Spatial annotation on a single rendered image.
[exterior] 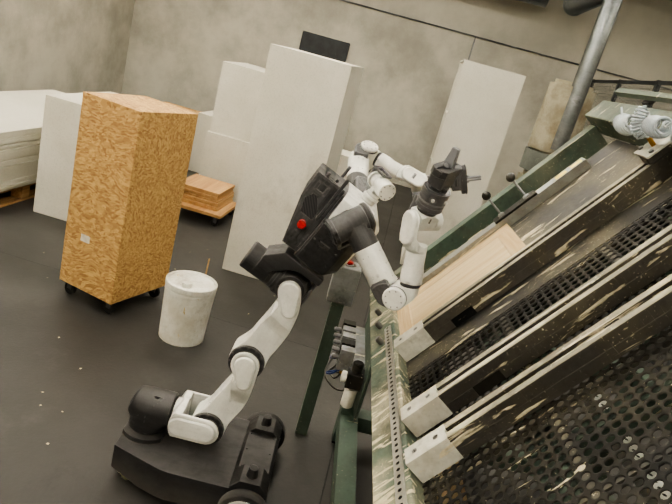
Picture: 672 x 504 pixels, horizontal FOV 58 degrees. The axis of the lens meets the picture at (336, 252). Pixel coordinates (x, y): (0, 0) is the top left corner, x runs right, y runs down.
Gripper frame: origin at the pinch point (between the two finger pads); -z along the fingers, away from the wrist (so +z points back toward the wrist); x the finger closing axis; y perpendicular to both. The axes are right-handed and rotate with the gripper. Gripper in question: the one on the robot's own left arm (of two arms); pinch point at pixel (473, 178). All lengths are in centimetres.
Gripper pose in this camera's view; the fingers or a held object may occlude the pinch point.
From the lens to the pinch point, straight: 261.5
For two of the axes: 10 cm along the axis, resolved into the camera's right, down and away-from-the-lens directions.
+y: -0.8, 2.9, -9.5
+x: 1.2, 9.5, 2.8
